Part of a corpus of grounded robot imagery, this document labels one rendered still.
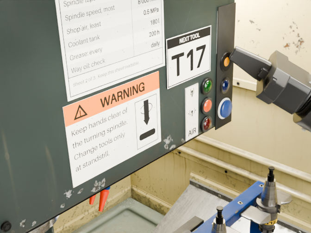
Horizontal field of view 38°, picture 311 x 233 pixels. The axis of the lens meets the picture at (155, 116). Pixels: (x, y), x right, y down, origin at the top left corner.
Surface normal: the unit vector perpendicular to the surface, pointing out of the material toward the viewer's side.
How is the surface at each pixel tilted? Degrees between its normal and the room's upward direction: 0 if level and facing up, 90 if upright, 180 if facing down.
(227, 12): 90
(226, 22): 90
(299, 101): 90
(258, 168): 90
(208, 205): 24
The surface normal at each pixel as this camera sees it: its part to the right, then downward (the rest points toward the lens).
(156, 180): -0.68, 0.32
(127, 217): -0.04, -0.91
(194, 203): -0.31, -0.70
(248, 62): -0.22, 0.41
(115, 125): 0.73, 0.26
